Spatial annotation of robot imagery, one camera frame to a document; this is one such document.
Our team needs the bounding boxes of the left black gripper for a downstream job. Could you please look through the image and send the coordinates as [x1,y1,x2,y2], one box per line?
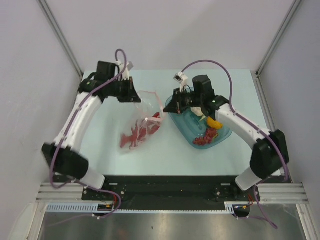
[107,77,141,103]

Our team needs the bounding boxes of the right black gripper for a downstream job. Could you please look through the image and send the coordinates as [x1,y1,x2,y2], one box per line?
[164,87,204,114]

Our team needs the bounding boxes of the clear pink zip top bag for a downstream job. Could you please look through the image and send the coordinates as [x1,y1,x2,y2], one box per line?
[118,90,167,154]

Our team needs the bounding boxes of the white toy cauliflower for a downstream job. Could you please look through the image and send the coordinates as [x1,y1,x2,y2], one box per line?
[190,107,207,122]

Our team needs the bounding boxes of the red toy lobster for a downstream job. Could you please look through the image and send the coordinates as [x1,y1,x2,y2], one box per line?
[119,111,162,150]

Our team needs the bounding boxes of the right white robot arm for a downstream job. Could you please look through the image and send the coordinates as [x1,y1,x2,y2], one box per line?
[164,72,289,201]

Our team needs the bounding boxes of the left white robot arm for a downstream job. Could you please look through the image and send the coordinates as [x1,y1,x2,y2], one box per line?
[41,60,141,200]

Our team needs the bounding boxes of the teal plastic tray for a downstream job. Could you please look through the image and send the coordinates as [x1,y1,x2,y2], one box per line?
[169,109,233,150]

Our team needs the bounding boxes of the yellow toy lemon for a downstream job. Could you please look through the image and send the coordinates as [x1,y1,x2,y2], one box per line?
[206,117,224,130]

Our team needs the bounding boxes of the purple toy grapes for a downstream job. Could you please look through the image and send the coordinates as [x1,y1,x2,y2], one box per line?
[192,127,219,146]

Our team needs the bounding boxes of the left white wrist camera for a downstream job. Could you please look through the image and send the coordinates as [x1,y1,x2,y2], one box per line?
[115,60,134,81]

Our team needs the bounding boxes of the right white cable duct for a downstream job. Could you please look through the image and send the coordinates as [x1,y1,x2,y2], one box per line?
[224,201,251,213]

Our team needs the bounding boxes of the white cable duct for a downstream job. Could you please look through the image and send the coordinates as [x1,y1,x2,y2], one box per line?
[224,201,251,213]
[46,203,114,213]

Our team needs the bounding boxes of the left white cable duct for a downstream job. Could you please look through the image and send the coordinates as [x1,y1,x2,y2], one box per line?
[46,203,114,213]

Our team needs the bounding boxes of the aluminium frame rail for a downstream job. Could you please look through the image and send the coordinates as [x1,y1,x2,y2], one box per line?
[244,71,320,240]

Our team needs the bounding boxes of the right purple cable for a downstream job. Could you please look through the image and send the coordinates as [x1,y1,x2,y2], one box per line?
[181,59,291,230]

